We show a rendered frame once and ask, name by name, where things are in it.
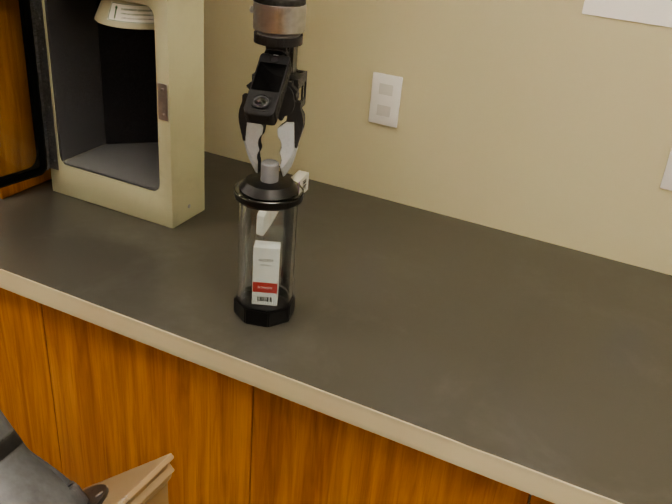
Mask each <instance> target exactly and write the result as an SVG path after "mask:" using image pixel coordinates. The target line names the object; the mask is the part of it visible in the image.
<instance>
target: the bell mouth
mask: <svg viewBox="0 0 672 504"><path fill-rule="evenodd" d="M94 19H95V20H96V21H97V22H98V23H100V24H103V25H106V26H111V27H116V28H123V29H134V30H154V15H153V12H152V10H151V9H150V8H149V7H148V6H147V5H143V4H138V3H133V2H127V1H122V0H101V1H100V4H99V7H98V9H97V12H96V14H95V17H94Z"/></svg>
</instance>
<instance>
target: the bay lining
mask: <svg viewBox="0 0 672 504"><path fill-rule="evenodd" d="M100 1H101V0H44V3H45V13H46V23H47V33H48V43H49V53H50V63H51V73H52V83H53V93H54V103H55V113H56V123H57V133H58V143H59V153H60V158H61V160H62V161H65V160H67V159H70V158H72V157H75V156H77V155H80V154H82V153H85V152H87V151H90V150H92V149H95V148H97V147H100V146H102V145H105V144H125V143H151V142H158V117H157V88H156V59H155V30H134V29H123V28H116V27H111V26H106V25H103V24H100V23H98V22H97V21H96V20H95V19H94V17H95V14H96V12H97V9H98V7H99V4H100Z"/></svg>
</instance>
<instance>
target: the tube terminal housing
mask: <svg viewBox="0 0 672 504"><path fill-rule="evenodd" d="M122 1H127V2H133V3H138V4H143V5H147V6H148V7H149V8H150V9H151V10H152V12H153V15H154V30H155V59H156V88H157V117H158V146H159V175H160V187H159V189H158V190H156V191H152V190H148V189H145V188H142V187H138V186H135V185H132V184H128V183H125V182H122V181H118V180H115V179H111V178H108V177H105V176H101V175H98V174H95V173H91V172H88V171H85V170H81V169H78V168H75V167H71V166H68V165H65V164H64V163H63V161H62V160H61V158H60V153H59V143H58V133H57V123H56V113H55V103H54V93H53V83H52V73H51V63H50V53H49V43H48V33H47V23H46V13H45V3H44V0H42V7H43V17H44V27H45V37H46V46H47V56H48V66H49V76H50V86H51V96H52V106H53V116H54V125H55V135H56V145H57V155H58V165H59V170H56V169H52V168H51V178H52V187H53V191H56V192H59V193H62V194H65V195H68V196H71V197H75V198H78V199H81V200H84V201H87V202H90V203H94V204H97V205H100V206H103V207H106V208H109V209H113V210H116V211H119V212H122V213H125V214H128V215H131V216H135V217H138V218H141V219H144V220H147V221H150V222H154V223H157V224H160V225H163V226H166V227H169V228H175V227H176V226H178V225H180V224H182V223H183V222H185V221H187V220H188V219H190V218H192V217H193V216H195V215H197V214H198V213H200V212H202V211H203V210H205V191H204V0H122ZM157 83H162V84H166V85H167V95H168V121H164V120H160V119H159V115H158V86H157Z"/></svg>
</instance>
